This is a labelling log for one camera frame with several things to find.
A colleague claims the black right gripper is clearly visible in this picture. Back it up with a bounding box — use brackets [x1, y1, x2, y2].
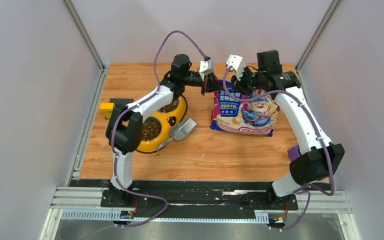
[230, 65, 266, 97]

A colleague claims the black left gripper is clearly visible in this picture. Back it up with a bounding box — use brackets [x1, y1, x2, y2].
[180, 71, 225, 95]

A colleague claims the colourful pet food bag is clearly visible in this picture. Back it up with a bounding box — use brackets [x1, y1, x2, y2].
[210, 90, 280, 137]

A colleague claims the silver metal scoop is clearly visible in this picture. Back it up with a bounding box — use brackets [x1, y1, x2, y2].
[156, 118, 198, 151]

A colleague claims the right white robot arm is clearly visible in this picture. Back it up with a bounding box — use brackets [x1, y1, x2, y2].
[226, 50, 345, 209]

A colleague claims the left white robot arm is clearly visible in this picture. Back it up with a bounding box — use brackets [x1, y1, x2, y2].
[105, 54, 220, 207]

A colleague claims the yellow double pet bowl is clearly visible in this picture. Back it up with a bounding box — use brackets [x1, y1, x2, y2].
[136, 95, 188, 154]

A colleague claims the brown pet food kibble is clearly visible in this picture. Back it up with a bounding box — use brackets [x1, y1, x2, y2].
[142, 99, 179, 141]

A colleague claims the purple object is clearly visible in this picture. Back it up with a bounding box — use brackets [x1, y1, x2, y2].
[287, 145, 301, 162]

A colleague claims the dark grey toy baseplate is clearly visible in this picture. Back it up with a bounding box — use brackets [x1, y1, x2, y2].
[109, 98, 134, 106]

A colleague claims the yellow toy brick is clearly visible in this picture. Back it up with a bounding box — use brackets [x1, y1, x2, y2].
[99, 102, 115, 120]

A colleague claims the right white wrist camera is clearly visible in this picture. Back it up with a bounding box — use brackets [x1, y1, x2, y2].
[226, 54, 247, 81]

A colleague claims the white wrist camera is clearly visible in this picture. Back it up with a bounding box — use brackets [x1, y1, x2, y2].
[226, 54, 247, 81]
[198, 56, 215, 82]

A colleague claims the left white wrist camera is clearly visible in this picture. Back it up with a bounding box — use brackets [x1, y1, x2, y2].
[198, 56, 215, 82]

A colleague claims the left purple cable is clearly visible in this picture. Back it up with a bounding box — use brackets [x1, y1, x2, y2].
[109, 30, 211, 229]

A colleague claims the purple cable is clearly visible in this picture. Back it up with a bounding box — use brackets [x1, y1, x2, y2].
[222, 65, 336, 232]
[109, 30, 211, 229]

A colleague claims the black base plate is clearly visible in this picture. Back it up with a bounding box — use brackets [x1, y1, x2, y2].
[68, 179, 333, 220]

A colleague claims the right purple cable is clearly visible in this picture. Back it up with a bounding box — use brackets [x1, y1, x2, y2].
[222, 65, 336, 232]

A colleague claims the white slotted cable duct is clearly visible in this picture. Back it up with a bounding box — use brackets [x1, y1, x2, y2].
[60, 209, 270, 224]

